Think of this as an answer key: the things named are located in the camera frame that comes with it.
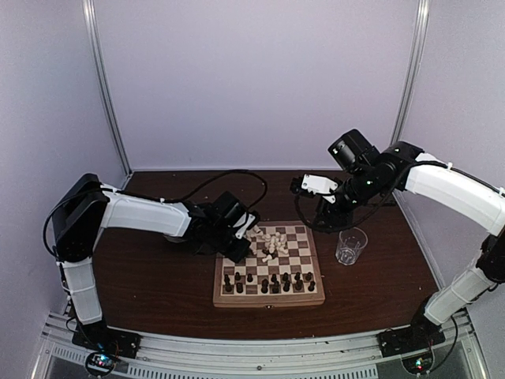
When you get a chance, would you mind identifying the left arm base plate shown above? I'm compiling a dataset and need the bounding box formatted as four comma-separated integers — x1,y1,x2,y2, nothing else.
72,328,141,358

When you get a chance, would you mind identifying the dark rook corner piece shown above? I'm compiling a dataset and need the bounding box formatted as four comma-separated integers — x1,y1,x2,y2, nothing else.
224,282,234,295

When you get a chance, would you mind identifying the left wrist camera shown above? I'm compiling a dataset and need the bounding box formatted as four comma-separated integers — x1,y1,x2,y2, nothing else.
233,212,260,239

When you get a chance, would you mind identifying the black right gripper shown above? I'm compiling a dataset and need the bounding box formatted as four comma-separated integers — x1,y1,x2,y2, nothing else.
312,167,387,231

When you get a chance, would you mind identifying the clear plastic cup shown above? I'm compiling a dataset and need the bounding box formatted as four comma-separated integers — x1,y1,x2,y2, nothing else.
335,227,368,265

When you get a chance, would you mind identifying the dark tall king piece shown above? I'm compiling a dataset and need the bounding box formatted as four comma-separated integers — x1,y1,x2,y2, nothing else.
271,282,280,294

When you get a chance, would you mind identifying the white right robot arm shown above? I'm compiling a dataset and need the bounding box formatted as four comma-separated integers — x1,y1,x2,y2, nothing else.
301,129,504,349

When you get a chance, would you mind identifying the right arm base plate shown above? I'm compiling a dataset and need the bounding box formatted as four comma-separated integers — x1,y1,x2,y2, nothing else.
377,326,446,358

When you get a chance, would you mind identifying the dark piece queen file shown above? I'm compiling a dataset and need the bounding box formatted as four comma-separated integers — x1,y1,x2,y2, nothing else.
260,279,269,294

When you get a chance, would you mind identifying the wooden chess board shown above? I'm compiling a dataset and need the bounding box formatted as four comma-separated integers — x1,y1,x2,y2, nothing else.
213,221,325,309

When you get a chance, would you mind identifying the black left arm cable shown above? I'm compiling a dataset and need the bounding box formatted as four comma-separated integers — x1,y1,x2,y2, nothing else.
165,169,268,216

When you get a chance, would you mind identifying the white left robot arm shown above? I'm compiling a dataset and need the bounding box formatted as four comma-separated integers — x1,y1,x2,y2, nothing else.
48,173,260,351

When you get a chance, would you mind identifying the aluminium frame post left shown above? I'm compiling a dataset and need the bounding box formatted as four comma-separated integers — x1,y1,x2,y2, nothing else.
82,0,133,176

